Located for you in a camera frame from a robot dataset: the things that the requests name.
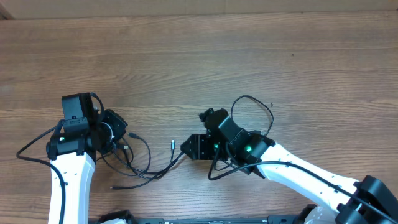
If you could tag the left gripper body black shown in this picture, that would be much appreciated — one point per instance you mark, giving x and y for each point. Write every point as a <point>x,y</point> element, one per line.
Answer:
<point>112,129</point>

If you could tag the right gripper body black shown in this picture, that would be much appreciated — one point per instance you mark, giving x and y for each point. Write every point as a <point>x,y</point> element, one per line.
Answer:
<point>206,147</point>

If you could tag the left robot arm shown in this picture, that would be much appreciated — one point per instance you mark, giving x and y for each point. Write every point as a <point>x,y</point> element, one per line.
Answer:
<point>72,149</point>

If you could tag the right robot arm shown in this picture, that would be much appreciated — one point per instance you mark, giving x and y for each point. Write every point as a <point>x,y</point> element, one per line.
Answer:
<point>338,199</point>

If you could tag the cardboard back panel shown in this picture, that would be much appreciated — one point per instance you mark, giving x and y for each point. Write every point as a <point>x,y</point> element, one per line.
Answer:
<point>57,9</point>

